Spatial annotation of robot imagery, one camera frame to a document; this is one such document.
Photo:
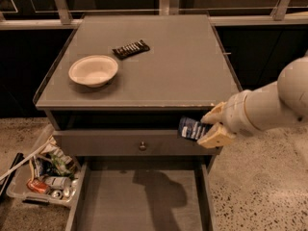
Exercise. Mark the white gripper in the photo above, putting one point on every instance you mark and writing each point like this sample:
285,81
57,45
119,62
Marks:
235,113

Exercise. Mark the blue rxbar blueberry bar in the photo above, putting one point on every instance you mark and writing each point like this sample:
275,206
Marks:
191,129

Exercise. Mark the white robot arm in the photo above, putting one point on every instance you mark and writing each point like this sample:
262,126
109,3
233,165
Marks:
283,103

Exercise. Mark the round metal drawer knob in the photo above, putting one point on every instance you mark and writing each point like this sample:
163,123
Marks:
142,146

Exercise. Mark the grey drawer cabinet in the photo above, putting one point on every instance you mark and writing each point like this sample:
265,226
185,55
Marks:
184,73

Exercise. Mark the open grey middle drawer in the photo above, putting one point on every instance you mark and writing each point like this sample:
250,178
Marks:
164,194

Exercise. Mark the grey top drawer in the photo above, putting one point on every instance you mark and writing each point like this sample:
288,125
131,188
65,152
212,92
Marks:
127,142

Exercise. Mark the dark brown snack bar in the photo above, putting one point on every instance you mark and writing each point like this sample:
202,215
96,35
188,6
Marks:
131,49

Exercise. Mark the white paper bowl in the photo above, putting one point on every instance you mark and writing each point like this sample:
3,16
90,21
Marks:
93,71

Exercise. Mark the green snack bag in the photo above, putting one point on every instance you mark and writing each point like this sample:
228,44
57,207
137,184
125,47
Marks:
64,165

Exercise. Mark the white pole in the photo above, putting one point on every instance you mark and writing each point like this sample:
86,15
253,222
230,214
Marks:
26,159

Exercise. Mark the silver soda can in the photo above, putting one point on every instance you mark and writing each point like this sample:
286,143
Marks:
58,183

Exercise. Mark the clear plastic storage bin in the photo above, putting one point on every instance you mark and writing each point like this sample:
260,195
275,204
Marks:
39,167

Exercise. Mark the red soda can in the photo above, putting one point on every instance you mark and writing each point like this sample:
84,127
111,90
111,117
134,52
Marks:
38,186

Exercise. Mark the black flat bin lid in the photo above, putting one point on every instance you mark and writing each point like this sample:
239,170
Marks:
6,181

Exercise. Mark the metal window railing frame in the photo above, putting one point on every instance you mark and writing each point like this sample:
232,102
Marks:
66,13

